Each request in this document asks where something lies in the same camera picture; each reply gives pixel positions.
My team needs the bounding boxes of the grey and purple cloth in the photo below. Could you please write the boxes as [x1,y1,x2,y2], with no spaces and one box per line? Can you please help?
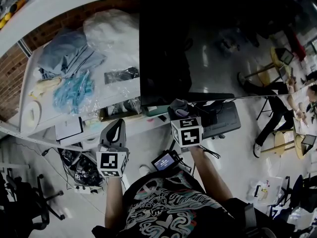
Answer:
[169,98,189,118]

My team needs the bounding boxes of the black item in clear bag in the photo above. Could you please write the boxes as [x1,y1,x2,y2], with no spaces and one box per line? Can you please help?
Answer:
[104,67,140,85]

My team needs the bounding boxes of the black tablet with stand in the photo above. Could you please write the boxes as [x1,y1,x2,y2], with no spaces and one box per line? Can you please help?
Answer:
[300,134,317,156]

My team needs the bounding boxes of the large white plastic bag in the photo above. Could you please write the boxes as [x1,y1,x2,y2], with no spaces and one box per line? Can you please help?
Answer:
[83,8,141,68]

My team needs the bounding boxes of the green tinted panel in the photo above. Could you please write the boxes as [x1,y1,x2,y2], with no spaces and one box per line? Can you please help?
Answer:
[142,105,171,117]

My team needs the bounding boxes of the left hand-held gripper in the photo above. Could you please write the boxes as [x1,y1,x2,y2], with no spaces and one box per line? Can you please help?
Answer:
[96,119,130,179]

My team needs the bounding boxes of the flat white box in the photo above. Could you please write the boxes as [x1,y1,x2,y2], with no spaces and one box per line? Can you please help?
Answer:
[54,117,84,142]

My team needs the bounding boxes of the person's left forearm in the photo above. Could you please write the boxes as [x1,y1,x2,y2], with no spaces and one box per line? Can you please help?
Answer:
[104,176,124,231]

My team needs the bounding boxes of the person's right forearm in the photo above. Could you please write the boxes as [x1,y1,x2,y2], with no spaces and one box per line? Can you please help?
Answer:
[189,145,235,206]

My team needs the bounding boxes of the small black chest monitor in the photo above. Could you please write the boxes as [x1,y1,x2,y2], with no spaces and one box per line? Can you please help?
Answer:
[151,150,183,173]

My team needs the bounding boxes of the yellow toys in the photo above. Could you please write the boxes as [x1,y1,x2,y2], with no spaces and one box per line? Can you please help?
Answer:
[0,0,27,31]

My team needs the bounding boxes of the cardboard box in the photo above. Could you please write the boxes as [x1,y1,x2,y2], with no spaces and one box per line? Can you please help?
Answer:
[99,103,144,122]

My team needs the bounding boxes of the silver laptop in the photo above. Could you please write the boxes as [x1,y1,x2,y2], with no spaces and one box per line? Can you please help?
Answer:
[293,117,311,136]

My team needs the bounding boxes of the black office chair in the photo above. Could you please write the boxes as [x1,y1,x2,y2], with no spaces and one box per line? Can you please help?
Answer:
[269,174,317,220]
[0,169,67,233]

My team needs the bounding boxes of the bag of small blue items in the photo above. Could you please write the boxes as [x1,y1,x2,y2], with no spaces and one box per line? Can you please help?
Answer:
[53,69,97,117]

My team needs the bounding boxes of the person's black patterned shirt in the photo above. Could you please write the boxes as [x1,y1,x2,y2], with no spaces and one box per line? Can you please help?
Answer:
[91,170,295,238]

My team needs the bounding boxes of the clear plastic box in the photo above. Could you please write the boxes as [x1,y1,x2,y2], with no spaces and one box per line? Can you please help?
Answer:
[249,176,285,205]

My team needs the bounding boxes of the white power strip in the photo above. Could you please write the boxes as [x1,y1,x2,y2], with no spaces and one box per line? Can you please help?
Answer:
[73,184,99,195]

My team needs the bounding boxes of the round wooden table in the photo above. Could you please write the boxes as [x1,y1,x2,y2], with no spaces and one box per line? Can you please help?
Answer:
[260,129,317,160]

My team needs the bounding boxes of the blue folded garments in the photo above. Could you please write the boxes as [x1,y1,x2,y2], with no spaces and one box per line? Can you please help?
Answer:
[37,30,107,80]

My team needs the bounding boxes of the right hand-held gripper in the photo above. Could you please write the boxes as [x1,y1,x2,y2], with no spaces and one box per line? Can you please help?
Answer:
[167,103,204,148]

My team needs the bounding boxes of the white foam roll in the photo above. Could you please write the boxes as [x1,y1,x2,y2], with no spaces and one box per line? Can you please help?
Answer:
[21,100,43,134]

